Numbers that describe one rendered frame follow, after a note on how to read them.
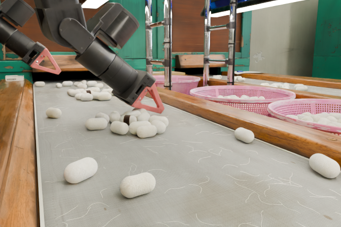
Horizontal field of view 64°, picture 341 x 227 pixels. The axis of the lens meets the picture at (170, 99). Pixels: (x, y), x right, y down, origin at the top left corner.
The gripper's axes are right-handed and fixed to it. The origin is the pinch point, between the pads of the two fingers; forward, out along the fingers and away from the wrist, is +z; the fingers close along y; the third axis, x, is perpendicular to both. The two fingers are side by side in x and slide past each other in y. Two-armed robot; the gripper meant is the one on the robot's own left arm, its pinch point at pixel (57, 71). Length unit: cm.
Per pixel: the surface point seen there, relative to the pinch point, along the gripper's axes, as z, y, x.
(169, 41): 17.2, -14.7, -26.0
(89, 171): 3, -61, 6
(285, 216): 14, -74, -1
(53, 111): 1.5, -30.5, 6.8
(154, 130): 12, -50, -1
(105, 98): 12.6, -14.3, -1.8
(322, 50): 199, 104, -180
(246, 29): 71, 42, -85
